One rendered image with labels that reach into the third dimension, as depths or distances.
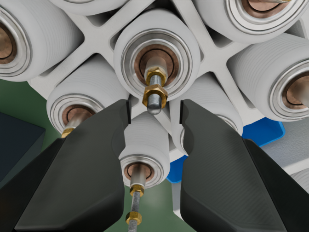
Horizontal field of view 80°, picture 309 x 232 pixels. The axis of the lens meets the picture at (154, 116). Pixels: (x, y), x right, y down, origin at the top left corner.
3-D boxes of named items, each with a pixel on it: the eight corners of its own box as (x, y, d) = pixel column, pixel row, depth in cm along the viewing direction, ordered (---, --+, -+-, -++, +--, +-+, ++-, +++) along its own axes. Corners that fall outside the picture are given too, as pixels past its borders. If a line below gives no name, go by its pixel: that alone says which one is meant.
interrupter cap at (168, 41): (206, 61, 20) (208, 63, 19) (160, 108, 23) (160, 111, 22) (151, 8, 17) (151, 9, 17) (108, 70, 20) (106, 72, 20)
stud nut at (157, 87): (164, 81, 13) (164, 86, 13) (170, 101, 14) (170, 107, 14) (139, 88, 14) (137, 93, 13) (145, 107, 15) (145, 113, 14)
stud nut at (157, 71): (163, 65, 17) (163, 68, 16) (168, 82, 18) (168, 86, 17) (143, 71, 17) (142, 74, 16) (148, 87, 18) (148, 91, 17)
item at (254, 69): (273, 60, 37) (353, 105, 22) (226, 82, 40) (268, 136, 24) (262, 12, 33) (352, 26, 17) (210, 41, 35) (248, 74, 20)
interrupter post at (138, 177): (147, 165, 28) (146, 183, 26) (146, 176, 30) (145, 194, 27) (131, 164, 28) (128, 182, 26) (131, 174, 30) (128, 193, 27)
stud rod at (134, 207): (141, 177, 27) (136, 231, 21) (141, 181, 28) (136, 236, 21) (134, 176, 27) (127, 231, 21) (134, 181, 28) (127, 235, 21)
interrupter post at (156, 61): (172, 64, 20) (174, 75, 17) (157, 80, 21) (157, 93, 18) (155, 49, 19) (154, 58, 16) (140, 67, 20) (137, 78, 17)
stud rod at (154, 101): (159, 65, 18) (159, 101, 12) (162, 74, 19) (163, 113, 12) (150, 67, 18) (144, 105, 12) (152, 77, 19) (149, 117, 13)
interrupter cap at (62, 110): (123, 121, 24) (123, 124, 23) (88, 149, 27) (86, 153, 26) (75, 79, 21) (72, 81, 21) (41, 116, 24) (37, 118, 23)
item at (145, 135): (169, 94, 42) (174, 151, 26) (164, 129, 47) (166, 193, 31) (126, 90, 41) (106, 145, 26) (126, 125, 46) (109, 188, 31)
